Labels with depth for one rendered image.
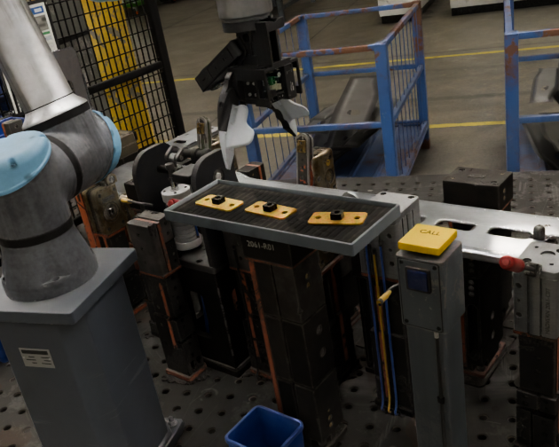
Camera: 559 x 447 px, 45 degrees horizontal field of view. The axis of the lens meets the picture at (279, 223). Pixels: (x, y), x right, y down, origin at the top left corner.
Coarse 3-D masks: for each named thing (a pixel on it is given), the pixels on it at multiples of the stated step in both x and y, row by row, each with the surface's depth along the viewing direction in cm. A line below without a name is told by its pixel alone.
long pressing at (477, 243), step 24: (120, 168) 191; (120, 192) 172; (336, 192) 151; (360, 192) 150; (432, 216) 133; (456, 216) 131; (480, 216) 129; (504, 216) 128; (528, 216) 126; (480, 240) 121; (504, 240) 120; (528, 240) 118
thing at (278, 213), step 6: (258, 204) 110; (264, 204) 107; (270, 204) 107; (276, 204) 107; (246, 210) 108; (252, 210) 108; (258, 210) 107; (264, 210) 107; (270, 210) 106; (276, 210) 106; (282, 210) 106; (288, 210) 105; (294, 210) 105; (270, 216) 105; (276, 216) 104; (282, 216) 104
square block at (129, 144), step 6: (120, 132) 203; (126, 132) 202; (132, 132) 201; (126, 138) 199; (132, 138) 201; (126, 144) 200; (132, 144) 201; (126, 150) 200; (132, 150) 202; (120, 156) 198; (126, 156) 200; (132, 156) 202; (120, 162) 199; (126, 162) 201; (114, 168) 202
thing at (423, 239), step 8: (416, 224) 95; (424, 224) 94; (408, 232) 93; (416, 232) 93; (424, 232) 92; (432, 232) 92; (440, 232) 92; (448, 232) 91; (456, 232) 92; (400, 240) 91; (408, 240) 91; (416, 240) 91; (424, 240) 90; (432, 240) 90; (440, 240) 90; (448, 240) 90; (400, 248) 91; (408, 248) 91; (416, 248) 90; (424, 248) 89; (432, 248) 88; (440, 248) 88
